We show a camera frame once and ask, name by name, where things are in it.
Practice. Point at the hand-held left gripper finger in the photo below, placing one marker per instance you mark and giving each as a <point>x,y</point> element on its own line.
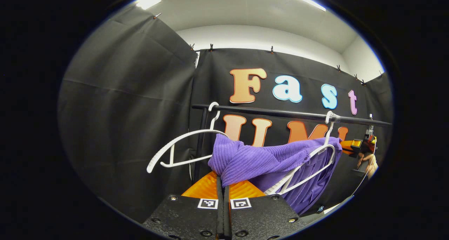
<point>220,212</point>
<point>227,215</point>

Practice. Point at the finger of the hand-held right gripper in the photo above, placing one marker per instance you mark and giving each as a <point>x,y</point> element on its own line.
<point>350,145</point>

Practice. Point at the white plastic hanger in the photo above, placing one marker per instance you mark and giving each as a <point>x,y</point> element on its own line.
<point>329,131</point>
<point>189,133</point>

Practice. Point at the black clothes rack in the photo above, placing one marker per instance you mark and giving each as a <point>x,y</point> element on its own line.
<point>280,112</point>

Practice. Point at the black backdrop cloth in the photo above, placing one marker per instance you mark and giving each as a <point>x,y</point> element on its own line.
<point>122,110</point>

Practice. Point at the row of backdrop clips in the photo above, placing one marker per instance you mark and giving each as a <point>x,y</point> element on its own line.
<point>211,48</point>

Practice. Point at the ceiling light strip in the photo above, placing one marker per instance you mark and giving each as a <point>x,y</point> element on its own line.
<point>148,0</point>

